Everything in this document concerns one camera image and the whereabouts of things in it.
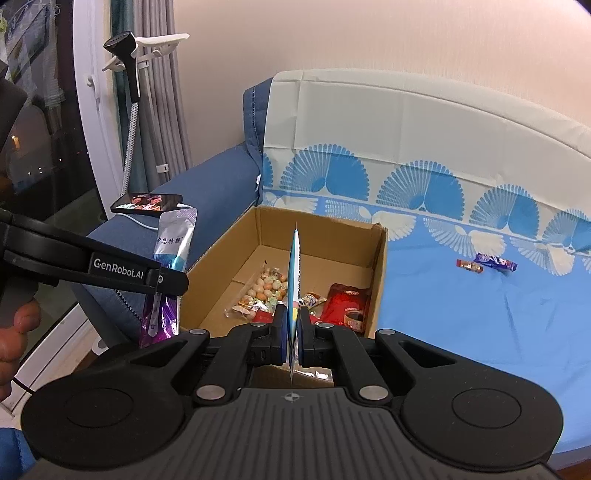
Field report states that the small red orange bar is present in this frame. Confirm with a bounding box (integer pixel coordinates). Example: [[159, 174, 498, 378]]
[[456, 259, 484, 274]]

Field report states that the person's left hand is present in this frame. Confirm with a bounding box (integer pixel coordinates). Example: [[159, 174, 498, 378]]
[[0, 299, 41, 401]]

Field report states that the brown cardboard box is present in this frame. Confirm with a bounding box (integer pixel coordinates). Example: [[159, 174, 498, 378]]
[[173, 207, 388, 393]]

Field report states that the blue snack packet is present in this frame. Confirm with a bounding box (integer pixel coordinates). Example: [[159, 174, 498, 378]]
[[287, 227, 301, 375]]

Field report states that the black smartphone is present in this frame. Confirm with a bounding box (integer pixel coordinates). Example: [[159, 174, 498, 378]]
[[110, 193, 182, 216]]

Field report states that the garment steamer with hose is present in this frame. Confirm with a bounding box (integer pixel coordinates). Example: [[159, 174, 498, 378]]
[[103, 30, 190, 195]]

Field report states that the red foil snack packet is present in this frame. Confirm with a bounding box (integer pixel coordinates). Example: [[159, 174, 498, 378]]
[[252, 310, 273, 324]]

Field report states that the blue denim sofa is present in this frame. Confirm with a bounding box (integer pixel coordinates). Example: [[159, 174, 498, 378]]
[[72, 79, 271, 346]]

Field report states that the clear bag of mixed nuts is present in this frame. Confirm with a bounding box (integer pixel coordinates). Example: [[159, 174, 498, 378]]
[[224, 261, 288, 322]]

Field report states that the purple candy bar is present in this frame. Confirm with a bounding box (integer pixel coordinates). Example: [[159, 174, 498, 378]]
[[474, 253, 517, 272]]

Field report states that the dark red snack pouch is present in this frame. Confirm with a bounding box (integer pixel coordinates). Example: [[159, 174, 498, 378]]
[[320, 283, 370, 335]]

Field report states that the silver purple snack pouch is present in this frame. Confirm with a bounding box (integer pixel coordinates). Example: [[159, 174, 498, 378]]
[[139, 207, 197, 348]]

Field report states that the grey curtain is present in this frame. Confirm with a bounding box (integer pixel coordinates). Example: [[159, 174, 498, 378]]
[[110, 1, 191, 192]]

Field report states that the white charging cable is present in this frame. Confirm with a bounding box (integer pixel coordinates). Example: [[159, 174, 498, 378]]
[[121, 211, 160, 232]]

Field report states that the blue white fan-pattern sheet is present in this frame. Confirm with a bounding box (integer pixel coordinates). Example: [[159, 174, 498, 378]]
[[260, 69, 590, 463]]

